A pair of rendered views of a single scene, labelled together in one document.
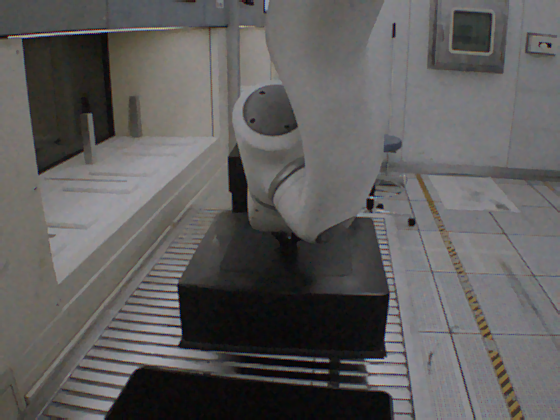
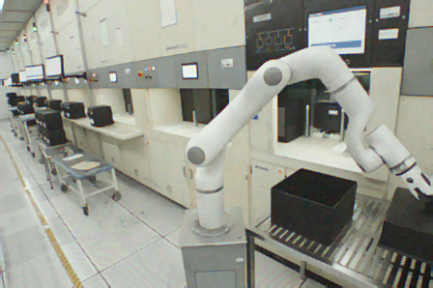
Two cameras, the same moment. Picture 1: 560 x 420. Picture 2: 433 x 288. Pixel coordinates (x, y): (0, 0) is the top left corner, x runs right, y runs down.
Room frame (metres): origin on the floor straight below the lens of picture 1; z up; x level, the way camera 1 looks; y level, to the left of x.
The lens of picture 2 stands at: (0.55, -0.95, 1.43)
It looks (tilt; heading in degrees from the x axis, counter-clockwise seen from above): 17 degrees down; 128
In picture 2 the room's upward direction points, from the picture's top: 4 degrees counter-clockwise
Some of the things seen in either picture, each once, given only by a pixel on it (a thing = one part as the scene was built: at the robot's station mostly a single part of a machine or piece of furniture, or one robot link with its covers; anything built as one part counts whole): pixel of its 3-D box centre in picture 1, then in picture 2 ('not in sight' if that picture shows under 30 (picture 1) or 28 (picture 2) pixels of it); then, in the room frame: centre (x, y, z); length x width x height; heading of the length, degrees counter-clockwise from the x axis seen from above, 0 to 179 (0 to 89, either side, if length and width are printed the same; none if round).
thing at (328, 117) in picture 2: not in sight; (331, 111); (0.09, 1.08, 1.06); 0.24 x 0.20 x 0.32; 172
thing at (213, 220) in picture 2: not in sight; (211, 206); (-0.09, -0.21, 0.85); 0.19 x 0.19 x 0.18
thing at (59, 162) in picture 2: not in sight; (86, 178); (-2.52, 0.26, 0.24); 0.97 x 0.52 x 0.48; 175
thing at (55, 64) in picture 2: not in sight; (67, 69); (-3.27, 0.61, 1.59); 0.50 x 0.41 x 0.36; 82
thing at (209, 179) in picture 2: not in sight; (210, 158); (-0.11, -0.18, 1.07); 0.19 x 0.12 x 0.24; 109
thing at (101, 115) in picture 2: not in sight; (100, 115); (-2.74, 0.70, 0.93); 0.30 x 0.28 x 0.26; 169
